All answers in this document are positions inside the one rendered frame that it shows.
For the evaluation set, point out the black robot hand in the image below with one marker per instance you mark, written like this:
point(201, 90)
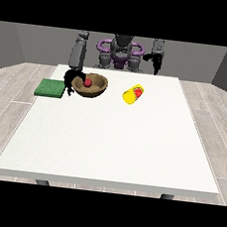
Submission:
point(156, 62)
point(69, 78)

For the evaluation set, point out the brown wooden bowl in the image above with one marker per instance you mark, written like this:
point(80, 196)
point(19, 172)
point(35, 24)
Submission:
point(92, 87)

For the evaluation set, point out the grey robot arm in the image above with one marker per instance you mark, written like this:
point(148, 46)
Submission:
point(77, 53)
point(158, 48)

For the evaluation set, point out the small red ball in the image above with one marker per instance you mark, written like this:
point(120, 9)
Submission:
point(87, 83)

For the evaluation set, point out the green square pad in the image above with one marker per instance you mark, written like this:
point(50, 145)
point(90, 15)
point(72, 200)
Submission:
point(50, 88)

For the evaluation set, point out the grey robot trunk purple rings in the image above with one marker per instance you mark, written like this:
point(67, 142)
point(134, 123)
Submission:
point(120, 55)

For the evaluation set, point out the dark table leg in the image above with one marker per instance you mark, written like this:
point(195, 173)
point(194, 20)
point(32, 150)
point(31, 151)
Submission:
point(167, 196)
point(42, 182)

